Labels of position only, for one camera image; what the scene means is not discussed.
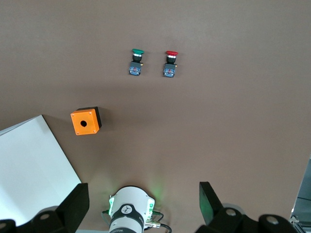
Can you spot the orange button enclosure box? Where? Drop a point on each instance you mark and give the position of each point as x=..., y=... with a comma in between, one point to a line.
x=83, y=123

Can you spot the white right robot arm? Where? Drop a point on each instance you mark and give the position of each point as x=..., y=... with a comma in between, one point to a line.
x=128, y=201

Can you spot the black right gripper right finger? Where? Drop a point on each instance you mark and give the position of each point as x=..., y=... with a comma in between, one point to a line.
x=210, y=205

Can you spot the green push button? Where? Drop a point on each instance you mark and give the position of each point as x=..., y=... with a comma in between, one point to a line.
x=135, y=69

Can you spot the red push button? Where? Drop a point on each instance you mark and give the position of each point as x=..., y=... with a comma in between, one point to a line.
x=170, y=70

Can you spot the white drawer cabinet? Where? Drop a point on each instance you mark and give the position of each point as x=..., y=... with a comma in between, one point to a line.
x=31, y=170

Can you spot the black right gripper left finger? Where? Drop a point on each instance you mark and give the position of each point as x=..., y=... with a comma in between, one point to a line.
x=76, y=204

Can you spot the aluminium frame post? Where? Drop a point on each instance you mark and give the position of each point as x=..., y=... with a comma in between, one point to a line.
x=301, y=223

